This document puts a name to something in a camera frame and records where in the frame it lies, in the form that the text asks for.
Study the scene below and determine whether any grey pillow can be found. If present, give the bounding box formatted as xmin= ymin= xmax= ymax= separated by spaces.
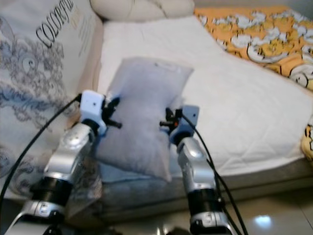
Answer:
xmin=95 ymin=56 xmax=194 ymax=183

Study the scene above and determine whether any white quilted mattress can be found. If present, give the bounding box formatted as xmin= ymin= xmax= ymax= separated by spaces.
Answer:
xmin=98 ymin=16 xmax=310 ymax=178

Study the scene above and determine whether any grey floral headboard cloth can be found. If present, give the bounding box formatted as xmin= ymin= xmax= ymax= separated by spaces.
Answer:
xmin=0 ymin=0 xmax=104 ymax=206

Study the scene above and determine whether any long beige pillow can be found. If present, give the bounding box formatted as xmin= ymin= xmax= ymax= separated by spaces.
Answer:
xmin=90 ymin=0 xmax=196 ymax=24

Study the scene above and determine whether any orange yellow cartoon blanket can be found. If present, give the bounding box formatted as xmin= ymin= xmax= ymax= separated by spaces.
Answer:
xmin=194 ymin=5 xmax=313 ymax=162

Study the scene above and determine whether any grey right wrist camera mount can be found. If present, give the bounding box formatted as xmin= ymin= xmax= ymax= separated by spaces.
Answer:
xmin=170 ymin=105 xmax=201 ymax=145

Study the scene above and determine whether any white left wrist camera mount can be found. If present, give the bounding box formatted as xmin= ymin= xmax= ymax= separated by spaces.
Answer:
xmin=79 ymin=90 xmax=107 ymax=136

